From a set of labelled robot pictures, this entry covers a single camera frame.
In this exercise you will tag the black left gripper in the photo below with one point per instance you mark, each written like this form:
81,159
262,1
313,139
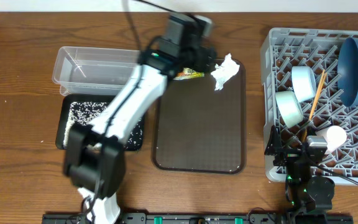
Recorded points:
205,60

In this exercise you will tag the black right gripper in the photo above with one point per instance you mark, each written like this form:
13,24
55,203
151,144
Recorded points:
288,155

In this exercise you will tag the yellow green snack wrapper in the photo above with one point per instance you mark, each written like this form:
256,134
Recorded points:
188,73

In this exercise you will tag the white napkin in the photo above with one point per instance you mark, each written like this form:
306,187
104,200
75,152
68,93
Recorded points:
223,72

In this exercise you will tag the mint green cup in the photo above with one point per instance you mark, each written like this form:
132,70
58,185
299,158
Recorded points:
289,108

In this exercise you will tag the white pink cup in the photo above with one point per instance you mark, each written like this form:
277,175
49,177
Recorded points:
335,137

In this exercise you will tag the light blue bowl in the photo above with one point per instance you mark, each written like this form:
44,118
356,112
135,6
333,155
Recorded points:
304,83

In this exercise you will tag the wooden chopstick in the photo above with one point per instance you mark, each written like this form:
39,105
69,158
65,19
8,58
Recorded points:
313,105
317,99

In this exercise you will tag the dark blue plate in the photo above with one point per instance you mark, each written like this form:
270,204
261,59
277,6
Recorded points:
347,68

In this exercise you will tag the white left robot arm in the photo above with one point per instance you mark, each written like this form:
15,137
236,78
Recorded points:
94,159

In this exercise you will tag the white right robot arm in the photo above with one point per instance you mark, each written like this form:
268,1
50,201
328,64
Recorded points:
311,196

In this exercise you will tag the grey dishwasher rack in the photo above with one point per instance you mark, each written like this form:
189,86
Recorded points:
319,49

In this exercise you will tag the dark brown serving tray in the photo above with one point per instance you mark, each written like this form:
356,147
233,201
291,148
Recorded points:
201,129

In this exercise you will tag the clear plastic bin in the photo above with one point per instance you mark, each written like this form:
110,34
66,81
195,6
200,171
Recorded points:
93,71

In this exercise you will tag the white rice pile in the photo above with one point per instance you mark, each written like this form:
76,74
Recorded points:
82,112

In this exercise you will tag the black rectangular tray bin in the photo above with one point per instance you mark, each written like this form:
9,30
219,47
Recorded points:
79,97

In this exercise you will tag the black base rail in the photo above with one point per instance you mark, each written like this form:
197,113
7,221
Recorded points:
255,216

